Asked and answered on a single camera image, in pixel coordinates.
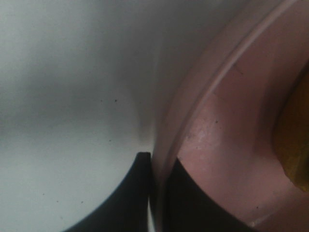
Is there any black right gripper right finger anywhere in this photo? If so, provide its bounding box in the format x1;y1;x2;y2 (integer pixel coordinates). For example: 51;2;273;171
166;159;255;232

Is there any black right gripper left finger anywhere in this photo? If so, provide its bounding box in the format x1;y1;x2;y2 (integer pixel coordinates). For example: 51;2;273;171
67;152;151;232

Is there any pink round plate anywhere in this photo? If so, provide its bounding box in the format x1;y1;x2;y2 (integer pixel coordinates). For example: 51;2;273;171
151;0;309;232

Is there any burger with lettuce and cheese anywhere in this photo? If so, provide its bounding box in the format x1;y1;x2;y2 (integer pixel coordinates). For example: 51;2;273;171
273;72;309;192

